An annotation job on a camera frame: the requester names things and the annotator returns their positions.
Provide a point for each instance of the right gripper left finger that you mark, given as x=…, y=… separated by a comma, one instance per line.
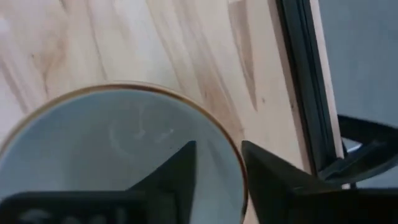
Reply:
x=180, y=174

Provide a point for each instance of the black metal stand strut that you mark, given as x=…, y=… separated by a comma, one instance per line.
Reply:
x=367, y=155

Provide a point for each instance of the black table edge rail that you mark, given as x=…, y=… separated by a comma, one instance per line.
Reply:
x=306, y=93

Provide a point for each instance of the pale glazed cup brown rim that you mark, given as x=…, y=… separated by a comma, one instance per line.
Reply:
x=93, y=155

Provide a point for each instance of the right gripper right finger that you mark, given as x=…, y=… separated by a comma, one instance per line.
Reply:
x=267, y=180

